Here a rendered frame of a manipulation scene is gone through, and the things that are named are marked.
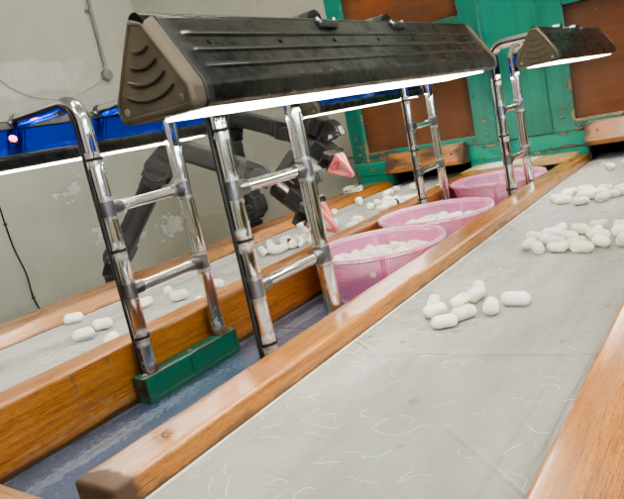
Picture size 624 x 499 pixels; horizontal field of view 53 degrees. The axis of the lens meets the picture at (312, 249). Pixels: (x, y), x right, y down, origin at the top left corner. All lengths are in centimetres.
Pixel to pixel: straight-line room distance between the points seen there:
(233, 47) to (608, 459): 39
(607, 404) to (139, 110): 41
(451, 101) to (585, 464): 186
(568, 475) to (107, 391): 66
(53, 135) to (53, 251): 250
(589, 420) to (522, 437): 6
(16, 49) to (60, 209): 83
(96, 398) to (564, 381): 61
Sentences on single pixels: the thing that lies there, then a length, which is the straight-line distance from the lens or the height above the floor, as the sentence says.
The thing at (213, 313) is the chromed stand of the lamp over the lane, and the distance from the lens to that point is 103.
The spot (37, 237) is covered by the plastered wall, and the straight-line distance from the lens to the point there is 349.
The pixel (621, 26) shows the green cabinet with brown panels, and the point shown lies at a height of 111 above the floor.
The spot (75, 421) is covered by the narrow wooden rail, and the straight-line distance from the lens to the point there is 92.
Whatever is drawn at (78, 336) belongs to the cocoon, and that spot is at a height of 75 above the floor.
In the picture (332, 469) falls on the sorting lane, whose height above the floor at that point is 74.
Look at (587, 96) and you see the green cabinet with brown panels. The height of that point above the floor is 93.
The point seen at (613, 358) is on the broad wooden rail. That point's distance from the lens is 61.
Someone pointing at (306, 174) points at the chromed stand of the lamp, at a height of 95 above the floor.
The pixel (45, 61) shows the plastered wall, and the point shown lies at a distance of 371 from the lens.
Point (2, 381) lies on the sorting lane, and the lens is 106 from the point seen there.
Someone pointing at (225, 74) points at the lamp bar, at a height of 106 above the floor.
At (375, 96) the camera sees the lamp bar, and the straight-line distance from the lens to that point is 180.
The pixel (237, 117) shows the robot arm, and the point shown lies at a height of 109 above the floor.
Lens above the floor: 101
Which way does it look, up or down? 11 degrees down
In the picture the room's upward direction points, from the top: 12 degrees counter-clockwise
